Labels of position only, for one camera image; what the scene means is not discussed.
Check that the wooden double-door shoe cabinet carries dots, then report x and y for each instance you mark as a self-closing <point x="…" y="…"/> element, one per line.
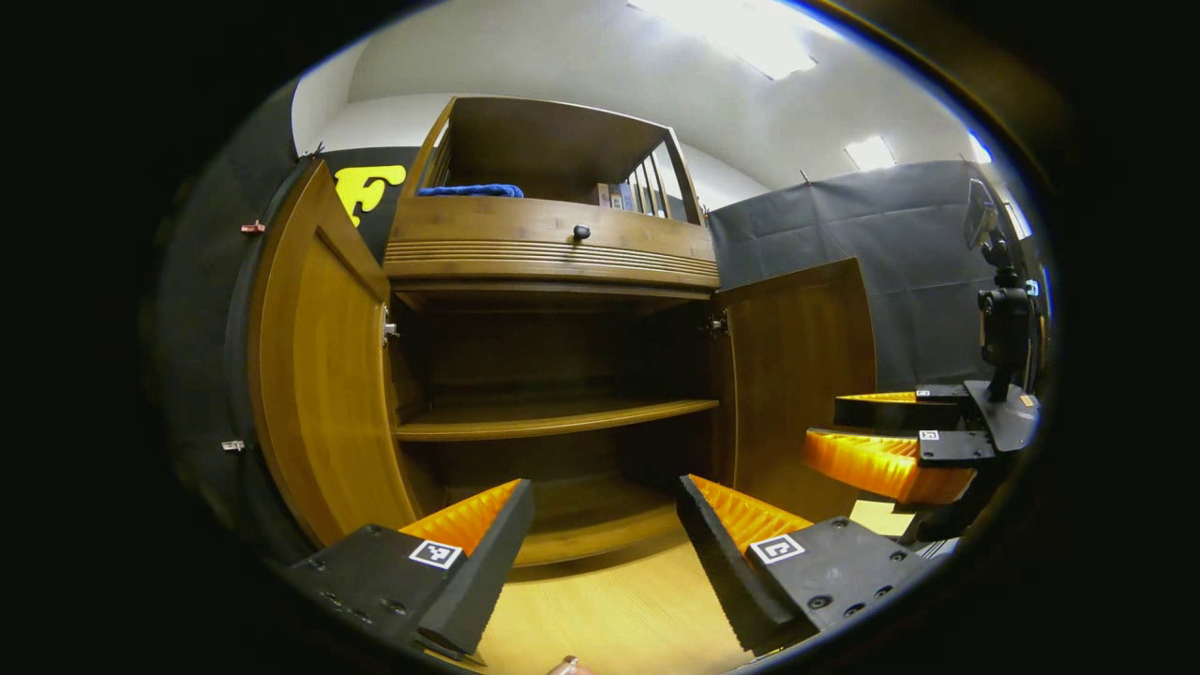
<point x="544" y="141"/>

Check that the metal door hinge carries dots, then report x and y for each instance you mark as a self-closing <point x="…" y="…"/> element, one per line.
<point x="389" y="328"/>
<point x="716" y="324"/>

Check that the large ceiling light panel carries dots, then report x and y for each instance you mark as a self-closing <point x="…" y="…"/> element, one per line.
<point x="741" y="37"/>

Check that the blue folded cloth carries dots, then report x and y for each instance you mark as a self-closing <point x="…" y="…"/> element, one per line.
<point x="469" y="190"/>

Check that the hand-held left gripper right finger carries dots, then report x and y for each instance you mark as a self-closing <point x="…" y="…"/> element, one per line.
<point x="717" y="572"/>

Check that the wooden inner cabinet shelf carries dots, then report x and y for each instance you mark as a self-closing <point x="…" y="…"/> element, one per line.
<point x="544" y="417"/>

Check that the small ceiling light panel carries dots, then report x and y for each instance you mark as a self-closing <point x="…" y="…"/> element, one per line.
<point x="870" y="154"/>
<point x="980" y="148"/>

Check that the wooden shoe cabinet door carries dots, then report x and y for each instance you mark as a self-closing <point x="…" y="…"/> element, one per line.
<point x="797" y="375"/>
<point x="328" y="394"/>

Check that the row of small books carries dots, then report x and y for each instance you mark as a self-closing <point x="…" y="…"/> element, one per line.
<point x="619" y="197"/>

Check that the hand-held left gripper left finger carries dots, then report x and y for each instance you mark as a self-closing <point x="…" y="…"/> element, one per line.
<point x="487" y="562"/>

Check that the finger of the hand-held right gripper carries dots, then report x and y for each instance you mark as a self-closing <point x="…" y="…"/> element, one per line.
<point x="862" y="464"/>
<point x="872" y="412"/>

